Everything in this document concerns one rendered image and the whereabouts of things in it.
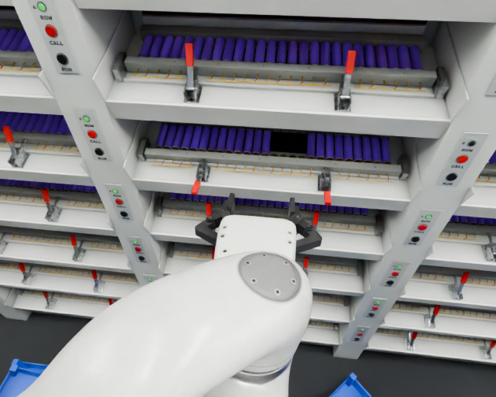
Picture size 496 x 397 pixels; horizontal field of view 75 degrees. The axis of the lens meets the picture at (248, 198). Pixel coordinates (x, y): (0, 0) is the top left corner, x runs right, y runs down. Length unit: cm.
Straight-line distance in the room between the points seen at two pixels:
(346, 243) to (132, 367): 73
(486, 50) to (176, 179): 59
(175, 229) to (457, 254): 71
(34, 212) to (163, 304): 89
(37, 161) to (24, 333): 100
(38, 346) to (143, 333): 149
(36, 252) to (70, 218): 27
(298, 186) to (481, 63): 37
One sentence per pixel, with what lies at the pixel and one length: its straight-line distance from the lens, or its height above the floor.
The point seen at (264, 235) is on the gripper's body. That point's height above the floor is 105.
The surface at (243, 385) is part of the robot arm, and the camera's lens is 27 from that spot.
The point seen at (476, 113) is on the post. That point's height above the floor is 109.
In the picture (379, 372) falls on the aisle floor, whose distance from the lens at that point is 151.
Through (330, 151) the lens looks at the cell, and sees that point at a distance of 75.
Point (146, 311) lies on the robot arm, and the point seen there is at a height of 118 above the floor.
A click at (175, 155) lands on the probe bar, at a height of 92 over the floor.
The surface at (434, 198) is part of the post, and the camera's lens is 77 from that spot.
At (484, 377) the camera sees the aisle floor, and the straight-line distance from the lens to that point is 169.
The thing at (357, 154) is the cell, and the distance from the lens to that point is 76.
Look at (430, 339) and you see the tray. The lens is 148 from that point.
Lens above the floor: 136
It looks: 45 degrees down
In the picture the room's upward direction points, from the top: straight up
